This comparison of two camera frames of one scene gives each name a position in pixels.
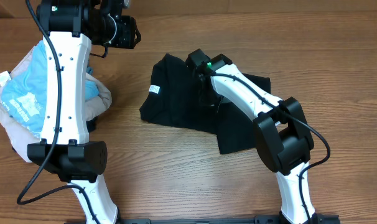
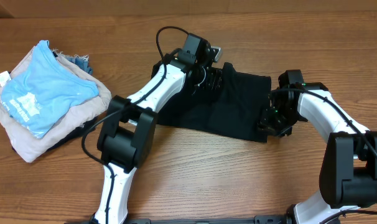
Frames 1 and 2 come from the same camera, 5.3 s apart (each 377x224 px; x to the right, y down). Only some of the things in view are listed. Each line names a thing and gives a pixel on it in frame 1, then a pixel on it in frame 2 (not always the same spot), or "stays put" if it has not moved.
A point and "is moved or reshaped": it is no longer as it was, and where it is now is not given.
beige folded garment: [20, 137] stays put
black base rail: [269, 219] stays put
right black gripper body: [203, 92] → [270, 119]
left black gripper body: [117, 33] → [206, 77]
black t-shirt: [172, 99] is moved or reshaped
